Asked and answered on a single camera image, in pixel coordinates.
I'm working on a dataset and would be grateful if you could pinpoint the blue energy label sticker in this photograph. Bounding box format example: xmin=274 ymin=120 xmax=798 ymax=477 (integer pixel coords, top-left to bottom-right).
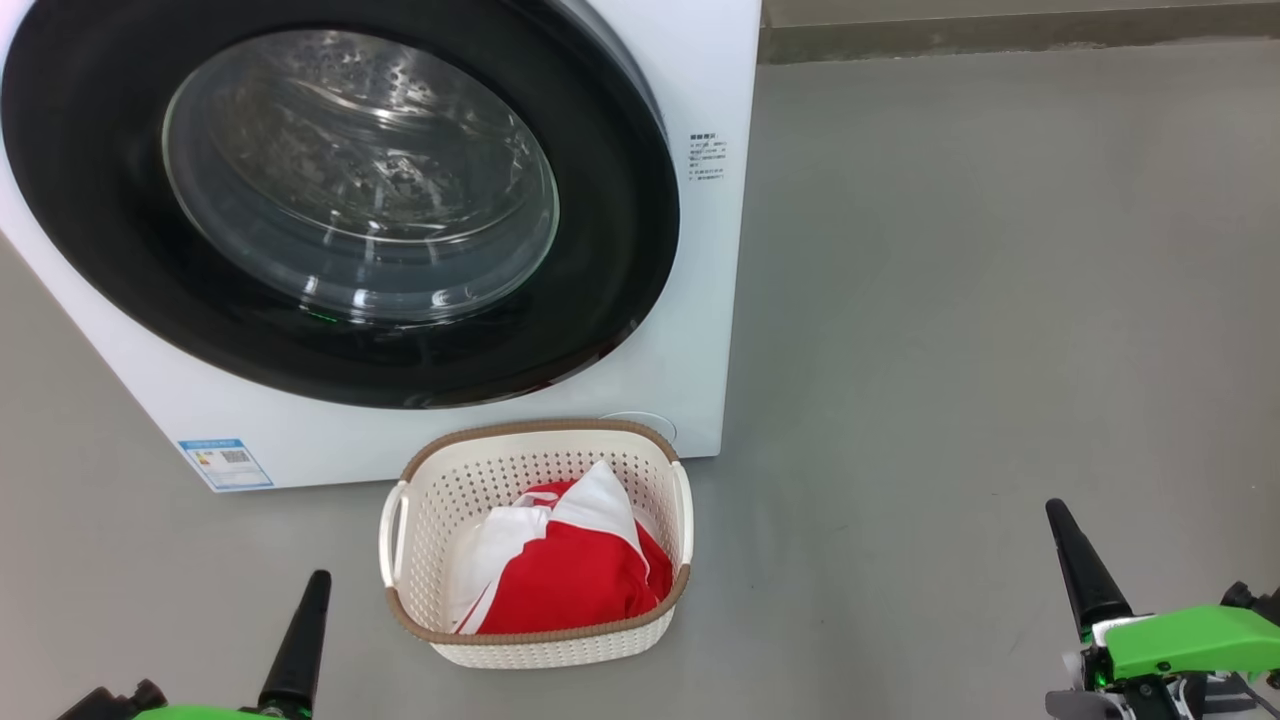
xmin=178 ymin=438 xmax=274 ymax=492

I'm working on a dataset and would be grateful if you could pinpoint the black round washer door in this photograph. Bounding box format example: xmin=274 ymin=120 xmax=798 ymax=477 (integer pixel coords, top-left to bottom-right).
xmin=0 ymin=0 xmax=681 ymax=409

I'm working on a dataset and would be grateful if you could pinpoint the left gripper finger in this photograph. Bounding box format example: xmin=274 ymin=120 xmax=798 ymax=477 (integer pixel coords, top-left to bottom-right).
xmin=257 ymin=570 xmax=332 ymax=720

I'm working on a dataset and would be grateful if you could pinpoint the cream perforated laundry basket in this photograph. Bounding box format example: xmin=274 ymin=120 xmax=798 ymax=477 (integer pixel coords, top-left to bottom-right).
xmin=378 ymin=419 xmax=694 ymax=669

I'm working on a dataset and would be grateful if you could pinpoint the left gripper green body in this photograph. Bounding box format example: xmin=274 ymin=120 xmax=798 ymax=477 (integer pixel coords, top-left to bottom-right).
xmin=130 ymin=705 xmax=291 ymax=720

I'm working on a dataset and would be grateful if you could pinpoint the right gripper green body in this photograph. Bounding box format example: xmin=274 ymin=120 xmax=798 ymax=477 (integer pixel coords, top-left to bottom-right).
xmin=1045 ymin=605 xmax=1280 ymax=720

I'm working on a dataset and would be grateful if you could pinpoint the round white filter cover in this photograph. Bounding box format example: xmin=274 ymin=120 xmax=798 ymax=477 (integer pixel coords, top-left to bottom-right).
xmin=600 ymin=411 xmax=677 ymax=446

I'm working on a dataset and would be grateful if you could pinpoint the red and white garment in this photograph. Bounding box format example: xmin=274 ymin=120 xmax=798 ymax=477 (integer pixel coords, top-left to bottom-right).
xmin=450 ymin=460 xmax=674 ymax=635

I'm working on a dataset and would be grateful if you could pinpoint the white front-load washing machine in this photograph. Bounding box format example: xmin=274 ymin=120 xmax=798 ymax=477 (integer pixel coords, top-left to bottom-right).
xmin=0 ymin=0 xmax=763 ymax=493

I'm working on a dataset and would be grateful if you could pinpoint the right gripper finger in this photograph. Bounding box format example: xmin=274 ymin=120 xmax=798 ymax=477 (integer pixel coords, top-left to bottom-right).
xmin=1045 ymin=498 xmax=1134 ymax=641

